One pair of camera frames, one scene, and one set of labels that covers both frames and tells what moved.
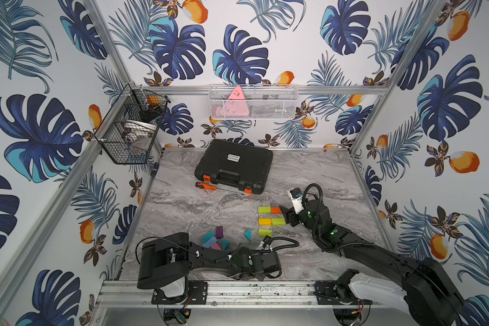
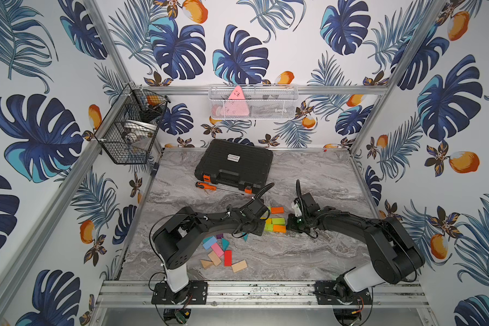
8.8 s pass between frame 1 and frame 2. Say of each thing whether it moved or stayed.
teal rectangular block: stayed
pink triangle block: stayed
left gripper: moved
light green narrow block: stayed
